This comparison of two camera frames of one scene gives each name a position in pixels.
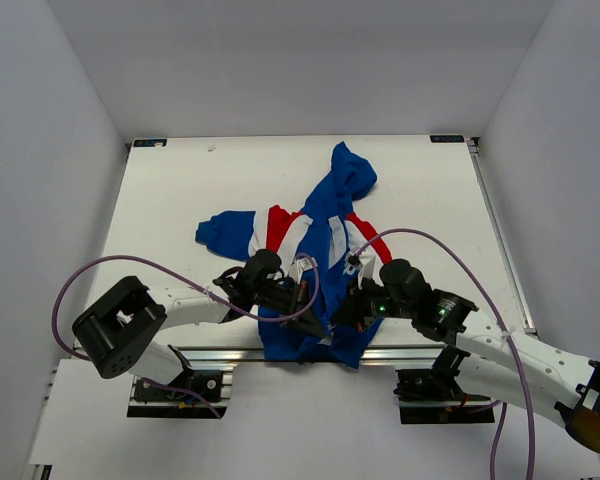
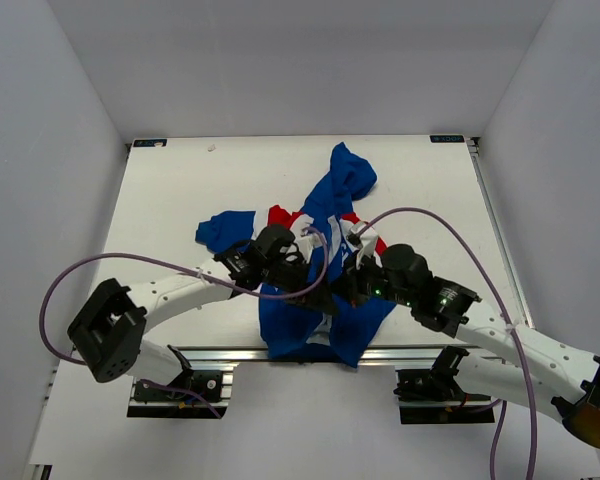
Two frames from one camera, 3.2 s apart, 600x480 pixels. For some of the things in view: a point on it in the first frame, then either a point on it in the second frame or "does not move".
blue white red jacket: (325, 239) does not move
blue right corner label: (447, 139) does not move
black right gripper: (352, 311) -> (349, 284)
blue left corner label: (150, 143) does not move
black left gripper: (308, 321) -> (319, 298)
